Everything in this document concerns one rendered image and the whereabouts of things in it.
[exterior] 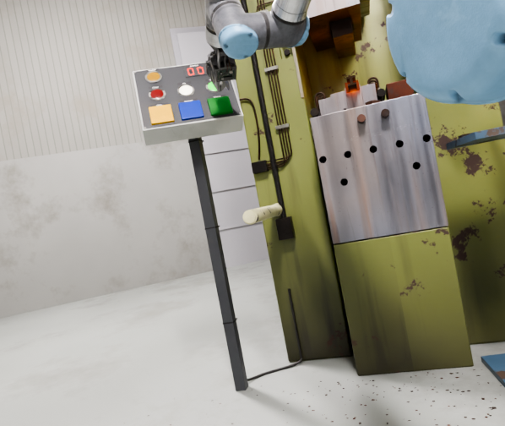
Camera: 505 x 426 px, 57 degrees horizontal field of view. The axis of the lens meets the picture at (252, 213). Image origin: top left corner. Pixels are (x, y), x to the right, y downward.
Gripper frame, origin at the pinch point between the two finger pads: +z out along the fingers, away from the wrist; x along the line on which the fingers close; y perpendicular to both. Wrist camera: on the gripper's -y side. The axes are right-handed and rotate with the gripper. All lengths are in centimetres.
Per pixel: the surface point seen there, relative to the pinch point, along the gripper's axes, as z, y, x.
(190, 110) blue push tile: 7.8, 1.3, -10.4
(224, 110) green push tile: 7.8, 3.5, 0.7
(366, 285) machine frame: 37, 64, 37
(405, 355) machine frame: 47, 88, 45
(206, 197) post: 32.4, 20.8, -9.6
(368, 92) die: 5, 8, 51
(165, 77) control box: 8.5, -16.3, -15.9
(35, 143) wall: 292, -248, -147
